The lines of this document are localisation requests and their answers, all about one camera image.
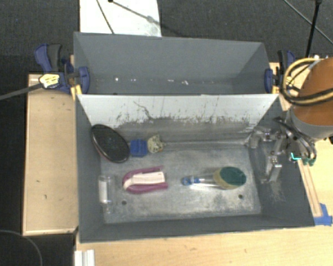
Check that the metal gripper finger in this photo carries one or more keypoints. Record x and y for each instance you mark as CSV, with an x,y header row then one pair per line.
x,y
272,168
262,137

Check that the blue small block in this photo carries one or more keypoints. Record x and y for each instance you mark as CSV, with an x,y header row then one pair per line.
x,y
138,147

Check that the green and yellow round sponge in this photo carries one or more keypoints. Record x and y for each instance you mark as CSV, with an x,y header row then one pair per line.
x,y
231,177

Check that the grey metal bin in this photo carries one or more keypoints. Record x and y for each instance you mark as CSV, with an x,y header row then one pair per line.
x,y
183,204

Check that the clear glass jar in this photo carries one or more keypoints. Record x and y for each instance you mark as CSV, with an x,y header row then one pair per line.
x,y
105,193

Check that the speckled beige stone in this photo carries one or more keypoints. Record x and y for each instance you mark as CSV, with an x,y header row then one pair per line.
x,y
155,144

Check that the pale wood board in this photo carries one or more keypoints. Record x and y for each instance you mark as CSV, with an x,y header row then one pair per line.
x,y
51,162

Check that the clear tube with blue cap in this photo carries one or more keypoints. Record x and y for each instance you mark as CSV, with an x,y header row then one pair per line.
x,y
197,180

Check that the purple and white tool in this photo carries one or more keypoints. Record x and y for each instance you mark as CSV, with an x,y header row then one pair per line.
x,y
144,179

